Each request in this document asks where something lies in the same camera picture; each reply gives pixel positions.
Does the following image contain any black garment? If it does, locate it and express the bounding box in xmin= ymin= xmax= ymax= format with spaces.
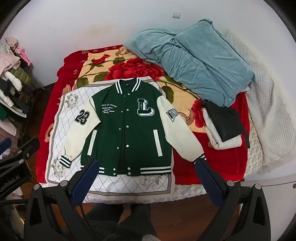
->
xmin=201 ymin=100 xmax=251 ymax=149

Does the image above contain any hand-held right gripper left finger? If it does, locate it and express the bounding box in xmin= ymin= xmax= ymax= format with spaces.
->
xmin=24 ymin=159 xmax=101 ymax=241

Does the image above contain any folded white garment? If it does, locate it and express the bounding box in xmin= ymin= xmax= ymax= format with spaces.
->
xmin=202 ymin=109 xmax=246 ymax=150

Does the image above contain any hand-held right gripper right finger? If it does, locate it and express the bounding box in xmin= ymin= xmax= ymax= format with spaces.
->
xmin=195 ymin=159 xmax=271 ymax=241

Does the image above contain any pink plastic toy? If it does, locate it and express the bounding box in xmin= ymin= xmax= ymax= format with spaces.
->
xmin=15 ymin=46 xmax=32 ymax=67

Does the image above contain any green and white varsity jacket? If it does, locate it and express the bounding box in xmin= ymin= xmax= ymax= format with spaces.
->
xmin=59 ymin=78 xmax=207 ymax=176

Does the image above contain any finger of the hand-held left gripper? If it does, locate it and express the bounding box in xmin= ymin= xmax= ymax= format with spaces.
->
xmin=0 ymin=137 xmax=12 ymax=158
xmin=0 ymin=137 xmax=40 ymax=168

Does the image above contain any red floral blanket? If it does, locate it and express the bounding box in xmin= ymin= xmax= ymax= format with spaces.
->
xmin=37 ymin=45 xmax=251 ymax=186

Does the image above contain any dark wooden furniture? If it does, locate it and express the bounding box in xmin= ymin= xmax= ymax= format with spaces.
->
xmin=24 ymin=82 xmax=57 ymax=142

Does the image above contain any light blue blanket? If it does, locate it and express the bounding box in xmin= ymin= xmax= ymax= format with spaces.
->
xmin=124 ymin=19 xmax=256 ymax=107

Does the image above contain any white quilted bedspread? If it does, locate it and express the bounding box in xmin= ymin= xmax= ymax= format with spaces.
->
xmin=85 ymin=30 xmax=296 ymax=204

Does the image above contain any person's left forearm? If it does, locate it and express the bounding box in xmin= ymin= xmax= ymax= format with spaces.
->
xmin=0 ymin=200 xmax=25 ymax=241

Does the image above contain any white diamond-pattern floral cloth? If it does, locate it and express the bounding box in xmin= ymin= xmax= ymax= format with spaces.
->
xmin=39 ymin=76 xmax=176 ymax=204

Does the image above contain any pile of clothes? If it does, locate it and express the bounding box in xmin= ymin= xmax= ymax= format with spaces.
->
xmin=0 ymin=36 xmax=33 ymax=138

